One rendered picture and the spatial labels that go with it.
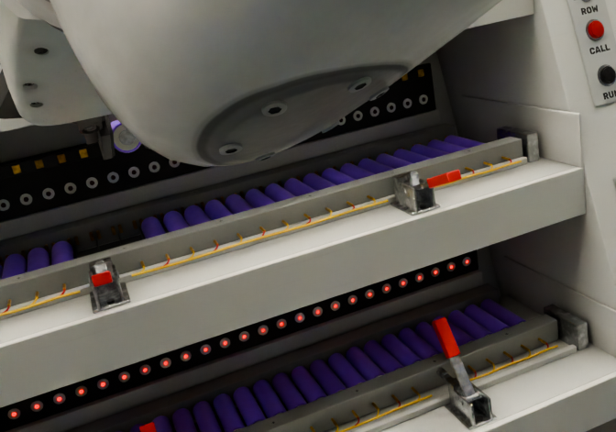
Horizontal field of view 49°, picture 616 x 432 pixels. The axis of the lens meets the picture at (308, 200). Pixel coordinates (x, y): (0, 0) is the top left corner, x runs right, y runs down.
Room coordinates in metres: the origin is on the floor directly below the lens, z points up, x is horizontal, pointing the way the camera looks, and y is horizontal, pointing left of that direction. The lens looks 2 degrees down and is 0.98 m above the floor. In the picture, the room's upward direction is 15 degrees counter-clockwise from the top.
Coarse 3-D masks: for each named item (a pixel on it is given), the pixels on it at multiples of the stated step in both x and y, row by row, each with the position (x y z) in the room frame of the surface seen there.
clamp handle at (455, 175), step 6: (414, 174) 0.58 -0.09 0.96; (444, 174) 0.52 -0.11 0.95; (450, 174) 0.52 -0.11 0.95; (456, 174) 0.52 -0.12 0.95; (414, 180) 0.58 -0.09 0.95; (432, 180) 0.54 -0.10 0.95; (438, 180) 0.53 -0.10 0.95; (444, 180) 0.52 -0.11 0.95; (450, 180) 0.52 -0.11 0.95; (456, 180) 0.52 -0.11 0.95; (414, 186) 0.57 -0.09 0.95; (420, 186) 0.56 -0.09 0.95; (426, 186) 0.55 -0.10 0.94; (432, 186) 0.54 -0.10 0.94
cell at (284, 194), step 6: (270, 186) 0.67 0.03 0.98; (276, 186) 0.66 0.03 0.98; (270, 192) 0.66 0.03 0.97; (276, 192) 0.65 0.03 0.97; (282, 192) 0.64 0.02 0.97; (288, 192) 0.64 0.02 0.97; (270, 198) 0.65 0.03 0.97; (276, 198) 0.64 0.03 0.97; (282, 198) 0.63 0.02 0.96; (288, 198) 0.62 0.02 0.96
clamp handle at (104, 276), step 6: (96, 264) 0.50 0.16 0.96; (102, 264) 0.50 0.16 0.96; (96, 270) 0.50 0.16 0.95; (102, 270) 0.50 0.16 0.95; (96, 276) 0.44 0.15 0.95; (102, 276) 0.44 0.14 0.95; (108, 276) 0.44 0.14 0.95; (96, 282) 0.44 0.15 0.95; (102, 282) 0.44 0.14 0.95; (108, 282) 0.44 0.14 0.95
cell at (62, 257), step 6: (54, 246) 0.61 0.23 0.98; (60, 246) 0.60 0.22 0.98; (66, 246) 0.60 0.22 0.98; (54, 252) 0.59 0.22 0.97; (60, 252) 0.58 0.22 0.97; (66, 252) 0.59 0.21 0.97; (72, 252) 0.60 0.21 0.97; (54, 258) 0.58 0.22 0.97; (60, 258) 0.57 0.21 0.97; (66, 258) 0.57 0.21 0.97; (72, 258) 0.58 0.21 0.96
